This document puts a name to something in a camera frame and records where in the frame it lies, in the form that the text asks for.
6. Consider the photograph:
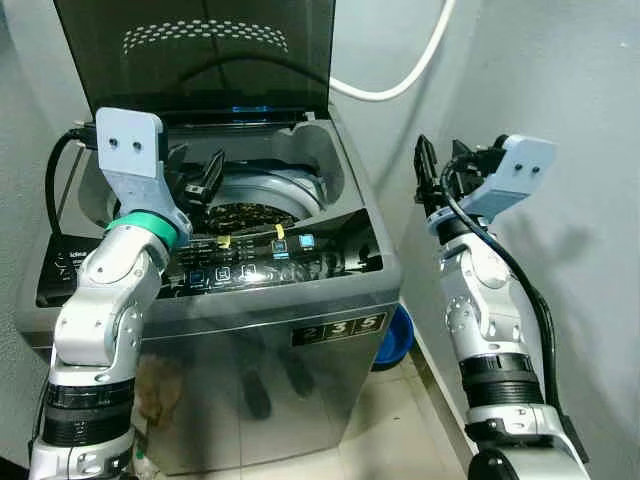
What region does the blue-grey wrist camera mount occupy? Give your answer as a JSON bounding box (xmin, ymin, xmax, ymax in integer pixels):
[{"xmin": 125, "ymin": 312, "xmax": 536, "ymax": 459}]
[
  {"xmin": 94, "ymin": 108, "xmax": 194, "ymax": 237},
  {"xmin": 461, "ymin": 134, "xmax": 558, "ymax": 224}
]

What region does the grey top-load washing machine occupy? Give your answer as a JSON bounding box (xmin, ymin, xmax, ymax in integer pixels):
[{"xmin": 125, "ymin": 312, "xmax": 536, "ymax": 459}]
[{"xmin": 15, "ymin": 110, "xmax": 403, "ymax": 477}]

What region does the dark tinted washer lid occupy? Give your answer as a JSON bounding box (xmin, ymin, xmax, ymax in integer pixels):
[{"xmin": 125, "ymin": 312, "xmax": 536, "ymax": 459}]
[{"xmin": 52, "ymin": 0, "xmax": 337, "ymax": 127}]

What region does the blue plastic basin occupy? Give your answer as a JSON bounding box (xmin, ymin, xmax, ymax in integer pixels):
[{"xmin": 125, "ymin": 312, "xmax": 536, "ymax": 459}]
[{"xmin": 371, "ymin": 304, "xmax": 416, "ymax": 372}]

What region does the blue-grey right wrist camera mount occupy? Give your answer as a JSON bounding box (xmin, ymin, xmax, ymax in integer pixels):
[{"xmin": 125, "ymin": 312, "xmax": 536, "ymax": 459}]
[{"xmin": 461, "ymin": 134, "xmax": 558, "ymax": 224}]

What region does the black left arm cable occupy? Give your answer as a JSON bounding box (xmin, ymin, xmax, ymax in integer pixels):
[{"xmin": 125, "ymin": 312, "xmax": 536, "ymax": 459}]
[{"xmin": 44, "ymin": 122, "xmax": 101, "ymax": 237}]

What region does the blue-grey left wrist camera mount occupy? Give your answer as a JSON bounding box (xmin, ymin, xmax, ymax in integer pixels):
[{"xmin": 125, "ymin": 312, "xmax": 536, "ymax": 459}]
[{"xmin": 94, "ymin": 108, "xmax": 194, "ymax": 237}]

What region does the dark patterned laundry pile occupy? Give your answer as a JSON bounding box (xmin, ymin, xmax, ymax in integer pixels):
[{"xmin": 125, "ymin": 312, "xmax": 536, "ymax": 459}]
[{"xmin": 203, "ymin": 199, "xmax": 299, "ymax": 237}]

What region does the black numbered washer label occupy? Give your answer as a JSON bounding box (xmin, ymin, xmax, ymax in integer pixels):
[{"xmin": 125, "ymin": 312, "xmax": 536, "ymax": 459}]
[{"xmin": 291, "ymin": 312, "xmax": 389, "ymax": 348}]

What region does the white water hose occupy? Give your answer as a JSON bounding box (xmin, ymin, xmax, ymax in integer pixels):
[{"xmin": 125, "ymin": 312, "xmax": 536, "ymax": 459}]
[{"xmin": 329, "ymin": 0, "xmax": 457, "ymax": 103}]

